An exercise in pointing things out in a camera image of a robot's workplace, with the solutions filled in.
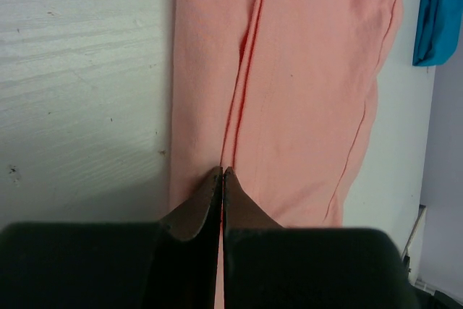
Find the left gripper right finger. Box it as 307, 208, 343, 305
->
222, 166, 283, 308

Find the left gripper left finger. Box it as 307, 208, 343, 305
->
157, 166, 223, 308

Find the pink t shirt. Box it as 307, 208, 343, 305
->
168, 0, 408, 309

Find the blue folded t shirt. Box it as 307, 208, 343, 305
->
412, 0, 462, 67

